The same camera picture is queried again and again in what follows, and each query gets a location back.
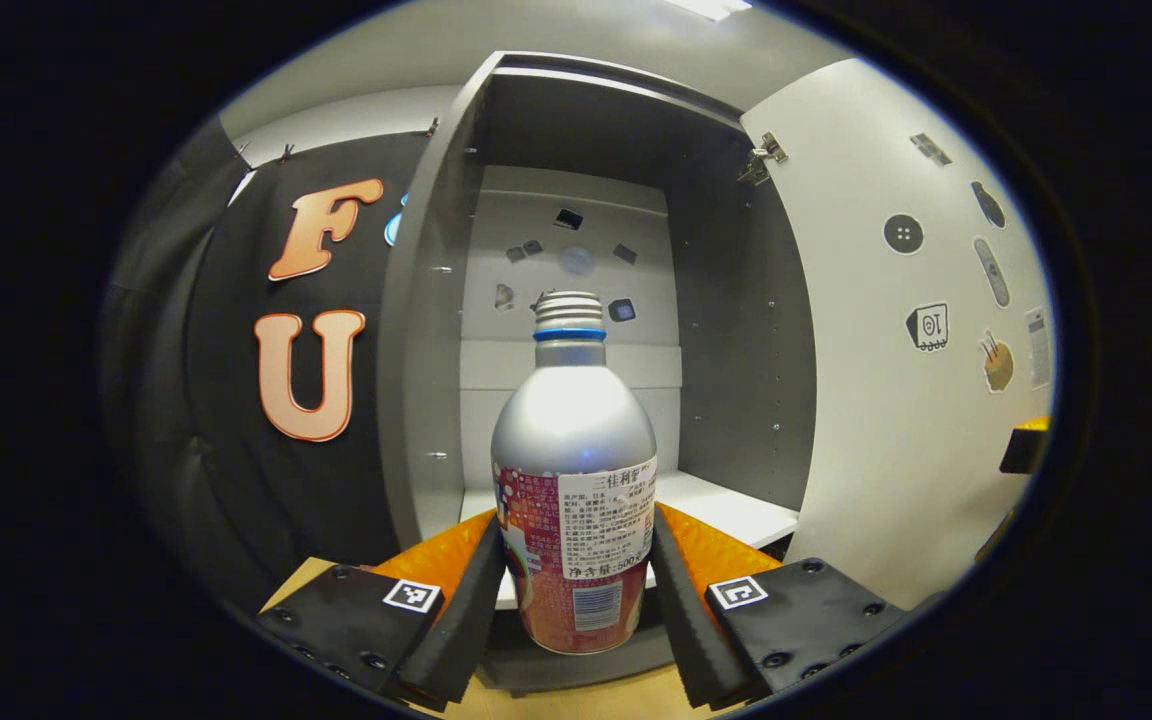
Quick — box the grey cabinet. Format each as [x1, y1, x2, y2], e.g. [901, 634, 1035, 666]
[376, 50, 817, 696]

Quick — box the silver bottle with red label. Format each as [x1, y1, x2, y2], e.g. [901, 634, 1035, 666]
[491, 290, 659, 656]

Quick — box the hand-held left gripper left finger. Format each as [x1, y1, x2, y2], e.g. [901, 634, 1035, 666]
[256, 510, 507, 713]

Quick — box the black backdrop cloth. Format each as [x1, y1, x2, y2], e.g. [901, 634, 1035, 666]
[101, 115, 437, 611]

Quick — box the metal door hinge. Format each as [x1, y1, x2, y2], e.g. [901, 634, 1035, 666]
[736, 132, 789, 187]

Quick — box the white cabinet door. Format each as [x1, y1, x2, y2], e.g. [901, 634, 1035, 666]
[741, 57, 1055, 611]

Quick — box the ceiling light panel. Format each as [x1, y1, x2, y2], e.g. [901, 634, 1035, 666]
[664, 0, 752, 23]

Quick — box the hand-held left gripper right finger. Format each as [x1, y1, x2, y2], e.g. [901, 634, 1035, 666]
[648, 503, 907, 713]

